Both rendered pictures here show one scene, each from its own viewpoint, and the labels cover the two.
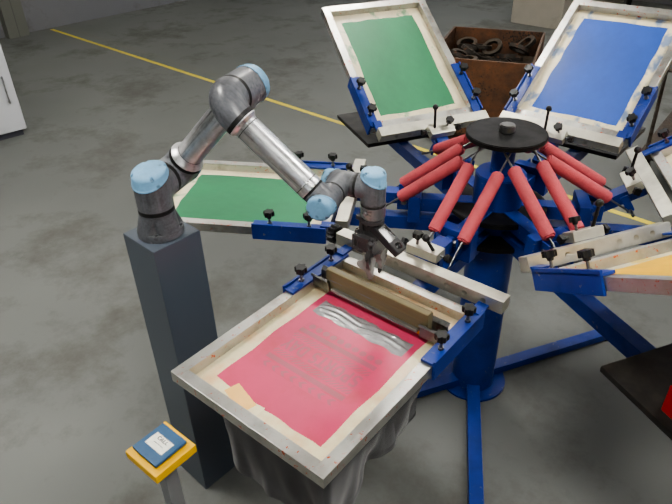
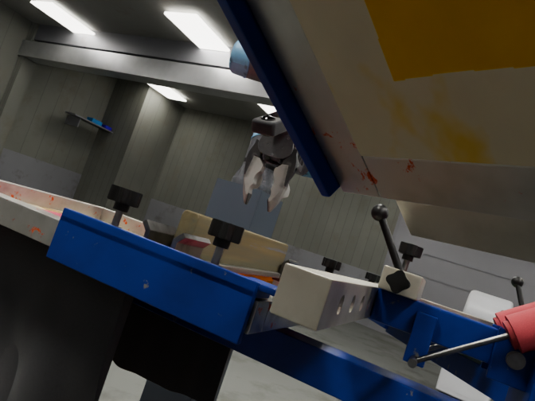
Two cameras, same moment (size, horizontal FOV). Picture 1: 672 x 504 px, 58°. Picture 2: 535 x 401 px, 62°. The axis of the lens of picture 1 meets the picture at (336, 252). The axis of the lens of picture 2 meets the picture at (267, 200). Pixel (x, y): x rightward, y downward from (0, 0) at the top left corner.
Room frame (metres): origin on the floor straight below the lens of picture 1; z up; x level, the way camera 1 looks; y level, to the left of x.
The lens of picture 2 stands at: (1.35, -0.93, 1.06)
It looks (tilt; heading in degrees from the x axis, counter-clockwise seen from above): 5 degrees up; 73
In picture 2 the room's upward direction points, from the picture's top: 19 degrees clockwise
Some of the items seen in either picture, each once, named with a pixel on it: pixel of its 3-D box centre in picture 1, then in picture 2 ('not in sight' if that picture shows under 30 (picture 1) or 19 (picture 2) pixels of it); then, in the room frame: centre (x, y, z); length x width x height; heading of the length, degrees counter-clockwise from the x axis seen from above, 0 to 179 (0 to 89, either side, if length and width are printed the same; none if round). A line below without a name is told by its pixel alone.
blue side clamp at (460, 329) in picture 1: (453, 341); (152, 269); (1.41, -0.35, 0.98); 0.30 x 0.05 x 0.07; 140
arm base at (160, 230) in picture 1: (158, 218); (255, 177); (1.73, 0.58, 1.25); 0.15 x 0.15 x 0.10
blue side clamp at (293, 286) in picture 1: (317, 276); not in sight; (1.77, 0.07, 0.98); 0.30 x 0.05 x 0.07; 140
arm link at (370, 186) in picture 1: (372, 187); not in sight; (1.59, -0.11, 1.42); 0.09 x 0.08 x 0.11; 68
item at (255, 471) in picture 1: (273, 457); not in sight; (1.19, 0.20, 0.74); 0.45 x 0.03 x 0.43; 50
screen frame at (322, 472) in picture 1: (334, 345); (141, 241); (1.41, 0.01, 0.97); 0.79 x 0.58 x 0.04; 140
